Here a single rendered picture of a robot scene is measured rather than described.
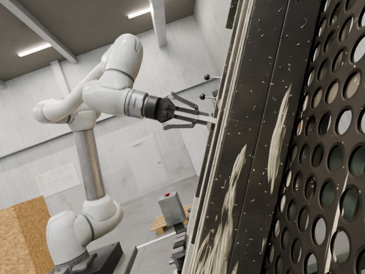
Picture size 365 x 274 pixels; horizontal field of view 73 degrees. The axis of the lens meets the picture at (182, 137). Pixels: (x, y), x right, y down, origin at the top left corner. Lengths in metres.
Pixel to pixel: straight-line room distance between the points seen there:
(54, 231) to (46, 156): 10.17
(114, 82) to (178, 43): 10.42
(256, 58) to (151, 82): 10.41
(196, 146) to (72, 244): 8.60
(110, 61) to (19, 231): 2.07
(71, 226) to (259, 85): 1.21
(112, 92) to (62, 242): 0.81
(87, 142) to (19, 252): 1.57
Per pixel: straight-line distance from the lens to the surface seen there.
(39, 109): 1.28
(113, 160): 10.55
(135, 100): 0.79
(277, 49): 0.29
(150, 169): 10.27
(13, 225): 2.70
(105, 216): 1.43
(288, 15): 0.31
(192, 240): 0.47
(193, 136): 9.84
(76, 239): 1.38
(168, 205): 1.65
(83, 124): 1.35
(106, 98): 0.81
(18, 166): 12.06
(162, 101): 0.80
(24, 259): 2.73
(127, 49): 0.88
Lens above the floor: 1.19
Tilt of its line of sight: 3 degrees up
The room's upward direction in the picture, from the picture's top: 21 degrees counter-clockwise
